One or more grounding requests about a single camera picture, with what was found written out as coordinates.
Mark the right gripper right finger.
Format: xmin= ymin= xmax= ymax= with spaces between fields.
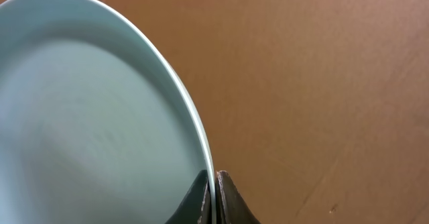
xmin=215 ymin=170 xmax=261 ymax=224

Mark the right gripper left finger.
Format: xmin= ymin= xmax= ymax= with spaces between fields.
xmin=166 ymin=170 xmax=212 ymax=224

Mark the light blue plate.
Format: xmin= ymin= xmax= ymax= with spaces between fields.
xmin=1 ymin=0 xmax=216 ymax=223

